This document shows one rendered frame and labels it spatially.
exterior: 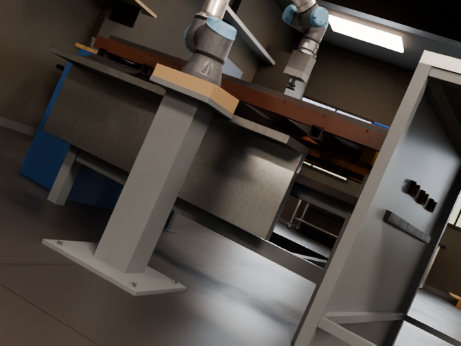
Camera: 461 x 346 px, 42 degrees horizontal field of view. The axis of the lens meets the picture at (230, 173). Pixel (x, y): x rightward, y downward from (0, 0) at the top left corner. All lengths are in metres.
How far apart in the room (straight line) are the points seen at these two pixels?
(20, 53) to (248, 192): 3.99
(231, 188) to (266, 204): 0.17
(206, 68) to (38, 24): 4.03
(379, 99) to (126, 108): 8.77
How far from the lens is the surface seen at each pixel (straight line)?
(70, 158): 2.98
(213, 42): 2.13
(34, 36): 6.03
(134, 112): 2.68
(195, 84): 2.06
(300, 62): 2.47
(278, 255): 2.33
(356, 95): 11.25
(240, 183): 2.32
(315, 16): 2.33
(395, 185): 2.13
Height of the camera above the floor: 0.48
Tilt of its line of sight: level
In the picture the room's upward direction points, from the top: 24 degrees clockwise
